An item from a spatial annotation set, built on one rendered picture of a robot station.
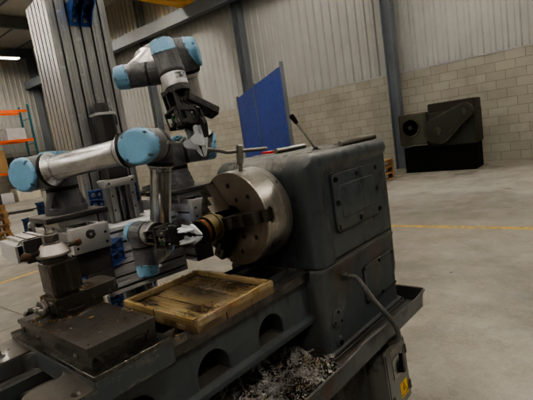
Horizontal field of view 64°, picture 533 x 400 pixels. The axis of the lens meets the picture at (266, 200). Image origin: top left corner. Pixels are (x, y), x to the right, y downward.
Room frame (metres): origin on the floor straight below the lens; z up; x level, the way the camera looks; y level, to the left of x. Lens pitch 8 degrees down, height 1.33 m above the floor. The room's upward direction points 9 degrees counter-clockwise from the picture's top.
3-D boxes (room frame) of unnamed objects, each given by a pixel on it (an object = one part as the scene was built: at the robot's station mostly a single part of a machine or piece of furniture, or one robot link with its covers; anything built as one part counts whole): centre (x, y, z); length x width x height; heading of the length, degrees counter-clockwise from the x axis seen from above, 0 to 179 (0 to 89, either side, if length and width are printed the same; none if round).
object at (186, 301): (1.26, 0.25, 0.89); 0.36 x 0.30 x 0.04; 48
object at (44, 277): (1.06, 0.54, 1.07); 0.07 x 0.07 x 0.10; 48
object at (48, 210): (1.64, 0.76, 1.21); 0.15 x 0.15 x 0.10
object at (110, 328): (1.01, 0.50, 0.95); 0.43 x 0.17 x 0.05; 48
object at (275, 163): (1.75, -0.17, 1.06); 0.59 x 0.48 x 0.39; 138
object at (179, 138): (1.97, 0.38, 1.33); 0.13 x 0.12 x 0.14; 93
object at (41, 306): (1.08, 0.53, 0.99); 0.20 x 0.10 x 0.05; 138
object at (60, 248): (1.06, 0.55, 1.13); 0.08 x 0.08 x 0.03
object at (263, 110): (8.35, -0.09, 1.18); 4.12 x 0.80 x 2.35; 12
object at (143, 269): (1.46, 0.44, 0.98); 0.11 x 0.08 x 0.11; 170
